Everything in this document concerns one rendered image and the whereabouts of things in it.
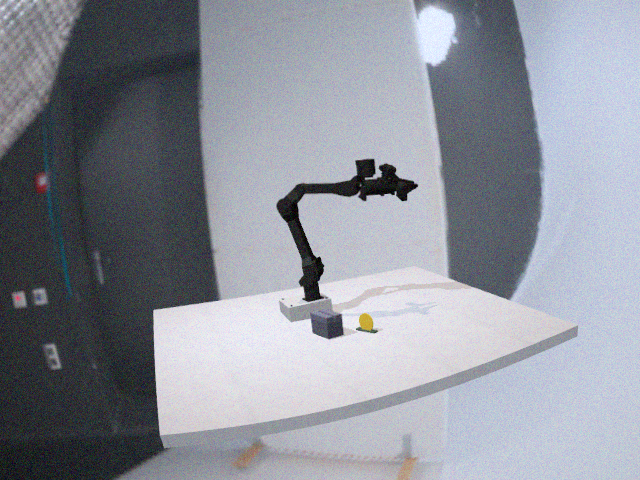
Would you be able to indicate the gold coin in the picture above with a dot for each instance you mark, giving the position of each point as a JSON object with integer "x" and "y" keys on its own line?
{"x": 366, "y": 322}

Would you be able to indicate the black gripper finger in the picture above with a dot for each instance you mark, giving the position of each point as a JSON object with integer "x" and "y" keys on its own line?
{"x": 406, "y": 180}
{"x": 411, "y": 186}

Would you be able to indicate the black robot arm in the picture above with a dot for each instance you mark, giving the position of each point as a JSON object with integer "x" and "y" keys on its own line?
{"x": 288, "y": 209}

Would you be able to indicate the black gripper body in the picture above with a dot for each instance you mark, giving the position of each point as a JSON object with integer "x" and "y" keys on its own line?
{"x": 401, "y": 189}

